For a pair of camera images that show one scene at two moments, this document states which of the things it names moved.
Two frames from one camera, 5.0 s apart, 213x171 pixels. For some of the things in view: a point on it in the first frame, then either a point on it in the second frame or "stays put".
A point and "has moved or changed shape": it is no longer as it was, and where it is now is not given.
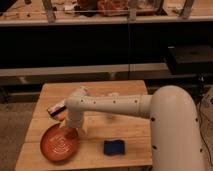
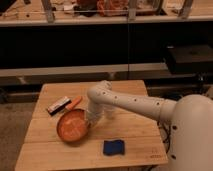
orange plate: (59, 143) has moved or changed shape
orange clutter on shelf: (113, 8) stays put
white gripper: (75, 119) -> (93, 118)
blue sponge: (111, 147) stays put
